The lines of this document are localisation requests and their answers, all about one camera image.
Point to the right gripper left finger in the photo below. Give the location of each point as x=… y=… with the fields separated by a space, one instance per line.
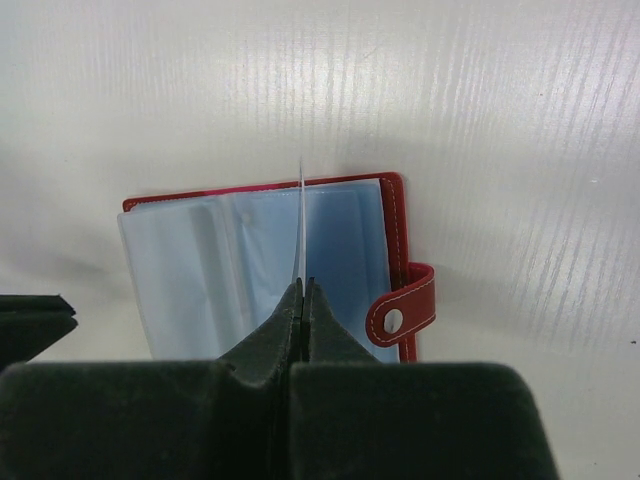
x=196 y=419

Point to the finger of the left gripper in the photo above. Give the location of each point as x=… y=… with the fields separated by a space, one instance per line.
x=23 y=337
x=34 y=304

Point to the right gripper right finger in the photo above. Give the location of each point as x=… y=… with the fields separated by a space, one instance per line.
x=353 y=417

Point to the red card holder wallet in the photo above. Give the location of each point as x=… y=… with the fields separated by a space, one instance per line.
x=209 y=267

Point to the white magnetic stripe card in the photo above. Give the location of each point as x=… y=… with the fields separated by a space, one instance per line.
x=299 y=270

